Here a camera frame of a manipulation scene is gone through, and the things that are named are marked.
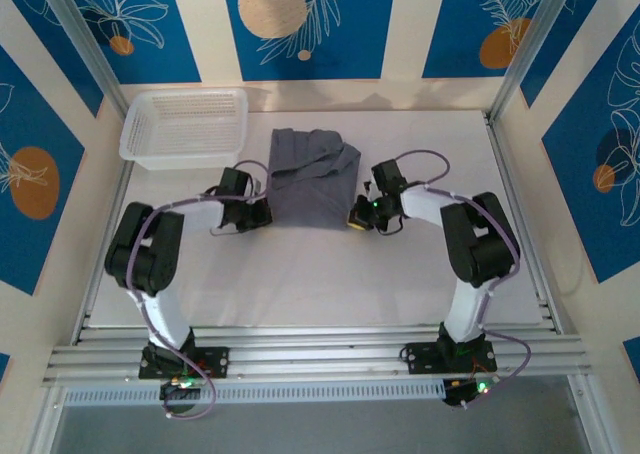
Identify grey t-shirt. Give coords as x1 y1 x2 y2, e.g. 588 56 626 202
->
267 127 362 233

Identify white perforated plastic basket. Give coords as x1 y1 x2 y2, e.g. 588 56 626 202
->
118 87 250 171

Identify left controller board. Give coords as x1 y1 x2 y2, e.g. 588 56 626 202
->
159 378 202 405

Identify controller board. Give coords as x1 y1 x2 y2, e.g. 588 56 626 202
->
159 378 202 405
442 376 496 408

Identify right controller board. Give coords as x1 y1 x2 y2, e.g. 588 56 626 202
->
442 376 496 408

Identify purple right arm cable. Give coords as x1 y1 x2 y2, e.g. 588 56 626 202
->
392 148 532 410

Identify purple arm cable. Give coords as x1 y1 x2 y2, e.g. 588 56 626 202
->
392 148 532 410
128 159 275 421

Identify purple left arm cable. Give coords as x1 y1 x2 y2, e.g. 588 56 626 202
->
128 159 275 421

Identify aluminium side rail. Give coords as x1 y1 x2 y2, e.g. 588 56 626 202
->
483 112 562 334
74 158 136 345

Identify aluminium base rail beams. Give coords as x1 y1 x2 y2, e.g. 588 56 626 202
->
42 323 596 388

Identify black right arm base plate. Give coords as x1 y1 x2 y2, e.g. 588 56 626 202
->
405 341 499 375

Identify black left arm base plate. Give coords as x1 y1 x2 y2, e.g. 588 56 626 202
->
138 346 231 380

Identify grey slotted cable duct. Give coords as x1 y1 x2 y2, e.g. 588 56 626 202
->
62 379 446 408

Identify aluminium frame post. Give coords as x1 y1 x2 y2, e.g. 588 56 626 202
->
37 0 132 121
489 0 587 124

